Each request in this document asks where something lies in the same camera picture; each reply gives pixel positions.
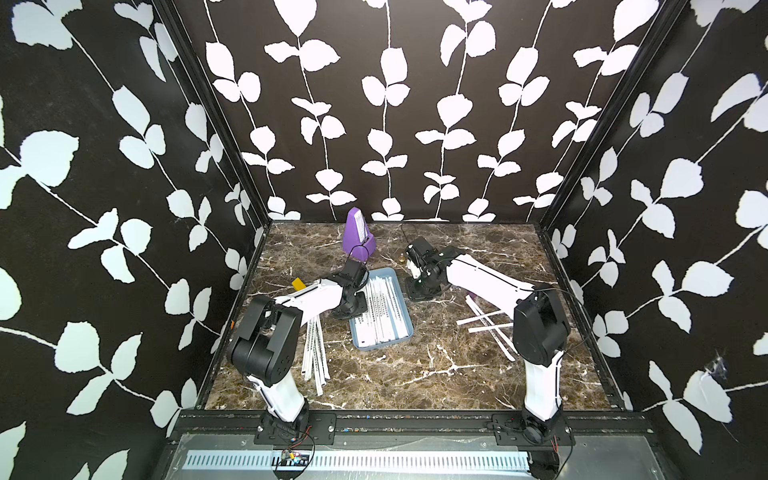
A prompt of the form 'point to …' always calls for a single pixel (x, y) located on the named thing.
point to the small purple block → (472, 295)
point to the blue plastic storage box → (405, 311)
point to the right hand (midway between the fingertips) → (408, 292)
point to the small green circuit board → (290, 458)
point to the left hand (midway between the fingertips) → (360, 307)
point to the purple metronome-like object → (357, 240)
